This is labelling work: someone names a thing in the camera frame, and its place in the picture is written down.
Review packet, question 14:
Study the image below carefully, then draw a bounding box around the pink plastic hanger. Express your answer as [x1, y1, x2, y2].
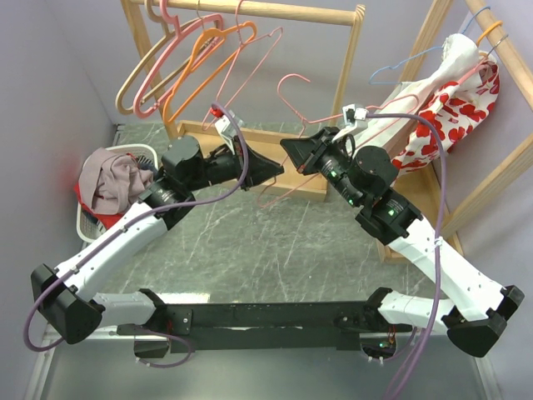
[132, 0, 226, 119]

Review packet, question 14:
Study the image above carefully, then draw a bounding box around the black base bar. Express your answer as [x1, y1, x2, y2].
[117, 301, 411, 358]

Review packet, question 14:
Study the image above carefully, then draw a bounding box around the white perforated plastic basket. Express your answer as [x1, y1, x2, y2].
[76, 143, 159, 243]

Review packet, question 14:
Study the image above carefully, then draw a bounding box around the pink wire hanger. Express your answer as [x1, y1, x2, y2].
[200, 0, 284, 133]
[255, 72, 420, 209]

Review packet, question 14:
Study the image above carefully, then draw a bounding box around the red floral white dress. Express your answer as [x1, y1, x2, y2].
[391, 58, 500, 177]

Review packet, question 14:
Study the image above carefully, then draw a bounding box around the white garment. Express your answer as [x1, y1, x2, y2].
[356, 33, 486, 156]

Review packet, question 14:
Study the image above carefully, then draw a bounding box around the wooden clothes rack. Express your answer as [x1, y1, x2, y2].
[141, 1, 366, 202]
[353, 0, 533, 263]

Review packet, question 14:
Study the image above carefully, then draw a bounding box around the red top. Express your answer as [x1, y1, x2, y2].
[73, 183, 123, 228]

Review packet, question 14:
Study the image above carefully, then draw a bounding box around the blue wire hanger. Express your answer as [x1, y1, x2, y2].
[368, 5, 491, 85]

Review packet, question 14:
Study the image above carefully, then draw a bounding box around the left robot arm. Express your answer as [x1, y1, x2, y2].
[31, 136, 284, 344]

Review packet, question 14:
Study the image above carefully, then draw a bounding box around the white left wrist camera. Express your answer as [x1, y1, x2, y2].
[210, 107, 237, 154]

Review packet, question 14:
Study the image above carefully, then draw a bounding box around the mauve pink top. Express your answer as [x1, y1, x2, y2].
[77, 147, 153, 215]

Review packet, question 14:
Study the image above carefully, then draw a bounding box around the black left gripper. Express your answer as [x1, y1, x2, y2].
[185, 134, 283, 192]

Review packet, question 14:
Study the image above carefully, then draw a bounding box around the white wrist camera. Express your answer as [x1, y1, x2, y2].
[333, 104, 368, 142]
[210, 107, 237, 154]

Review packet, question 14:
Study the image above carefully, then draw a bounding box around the orange hanger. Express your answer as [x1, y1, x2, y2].
[161, 0, 257, 130]

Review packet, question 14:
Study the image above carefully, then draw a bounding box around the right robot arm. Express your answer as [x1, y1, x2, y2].
[280, 127, 525, 358]

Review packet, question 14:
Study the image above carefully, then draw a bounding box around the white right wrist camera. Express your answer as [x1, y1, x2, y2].
[333, 104, 368, 142]

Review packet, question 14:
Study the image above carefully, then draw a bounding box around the aluminium rail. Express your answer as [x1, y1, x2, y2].
[30, 302, 502, 399]

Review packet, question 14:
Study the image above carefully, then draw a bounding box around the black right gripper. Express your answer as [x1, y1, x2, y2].
[280, 127, 363, 208]

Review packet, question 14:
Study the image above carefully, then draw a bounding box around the orange hanger hook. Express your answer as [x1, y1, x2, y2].
[476, 20, 503, 47]

